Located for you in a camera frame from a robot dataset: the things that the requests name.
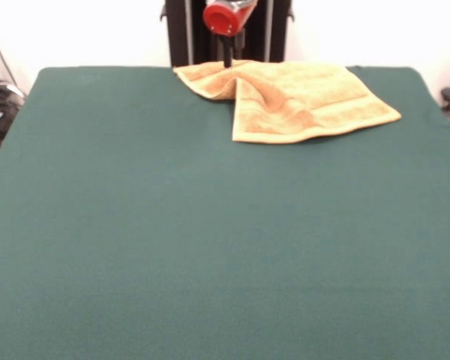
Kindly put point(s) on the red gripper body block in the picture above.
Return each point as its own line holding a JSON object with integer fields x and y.
{"x": 225, "y": 18}

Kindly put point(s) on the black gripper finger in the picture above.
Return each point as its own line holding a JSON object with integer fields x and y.
{"x": 227, "y": 52}
{"x": 240, "y": 41}

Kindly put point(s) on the tan terry towel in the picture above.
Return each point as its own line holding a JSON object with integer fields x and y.
{"x": 303, "y": 101}

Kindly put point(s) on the dark green table cloth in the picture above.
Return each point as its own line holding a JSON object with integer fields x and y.
{"x": 135, "y": 225}

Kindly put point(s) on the black equipment pile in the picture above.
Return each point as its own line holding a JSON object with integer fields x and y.
{"x": 0, "y": 112}

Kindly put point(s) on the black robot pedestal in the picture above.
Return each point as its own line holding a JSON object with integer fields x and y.
{"x": 183, "y": 33}

